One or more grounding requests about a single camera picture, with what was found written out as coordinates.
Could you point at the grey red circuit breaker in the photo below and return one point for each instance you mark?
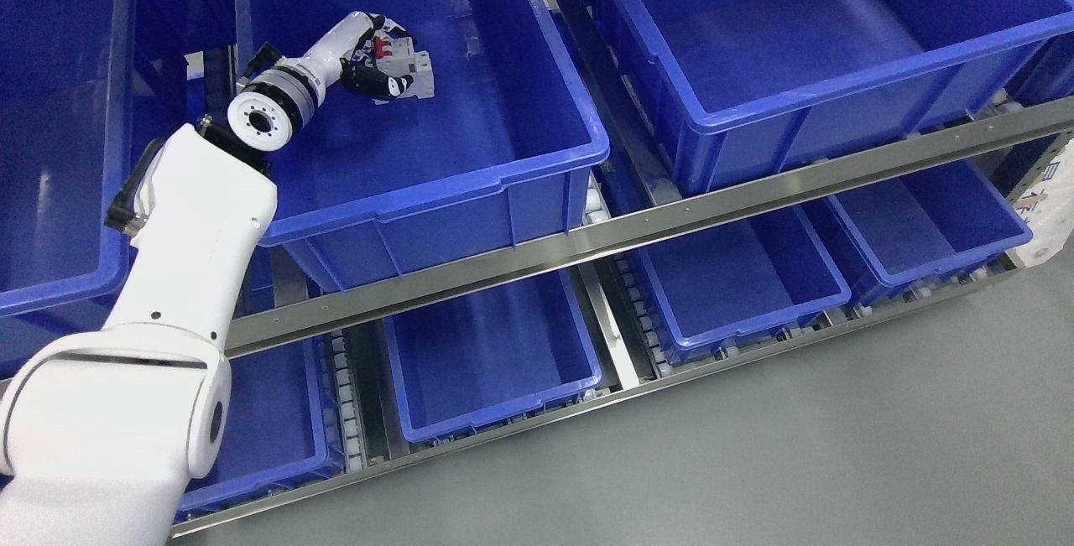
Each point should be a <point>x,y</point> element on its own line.
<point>398,57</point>

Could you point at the steel shelf rail upper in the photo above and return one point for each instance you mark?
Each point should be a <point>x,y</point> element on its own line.
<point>321,315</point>

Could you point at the blue bin lower centre right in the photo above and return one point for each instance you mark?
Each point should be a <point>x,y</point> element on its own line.
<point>736,283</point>

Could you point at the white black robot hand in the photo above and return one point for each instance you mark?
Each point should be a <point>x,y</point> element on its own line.
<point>348,53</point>

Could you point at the blue bin upper left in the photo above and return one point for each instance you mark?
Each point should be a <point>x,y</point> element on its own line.
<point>67,102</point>

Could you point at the blue bin lower left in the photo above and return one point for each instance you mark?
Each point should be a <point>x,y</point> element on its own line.
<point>282,431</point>

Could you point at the blue bin lower middle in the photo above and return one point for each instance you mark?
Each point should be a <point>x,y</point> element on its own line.
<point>472,362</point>

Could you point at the steel shelf rail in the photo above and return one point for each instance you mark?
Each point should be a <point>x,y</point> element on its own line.
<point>367,426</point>
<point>321,315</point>

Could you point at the blue bin upper right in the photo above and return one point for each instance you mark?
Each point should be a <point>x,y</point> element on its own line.
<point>735,90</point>

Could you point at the steel shelf rail lower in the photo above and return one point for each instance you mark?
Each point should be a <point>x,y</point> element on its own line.
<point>367,426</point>

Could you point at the blue bin upper middle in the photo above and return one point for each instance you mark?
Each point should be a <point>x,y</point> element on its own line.
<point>498,156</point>

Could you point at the white sign panel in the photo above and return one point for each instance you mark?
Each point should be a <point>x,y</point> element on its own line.
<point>1047,209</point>

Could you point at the blue bin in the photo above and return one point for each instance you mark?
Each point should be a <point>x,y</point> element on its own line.
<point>924,227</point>
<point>472,362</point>
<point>736,283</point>
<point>282,431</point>
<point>735,90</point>
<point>67,102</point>
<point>498,156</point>

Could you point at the blue bin lower far right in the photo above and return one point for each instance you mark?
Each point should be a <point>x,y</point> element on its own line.
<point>924,227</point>

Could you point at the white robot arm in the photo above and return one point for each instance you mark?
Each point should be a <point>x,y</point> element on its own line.
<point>103,430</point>

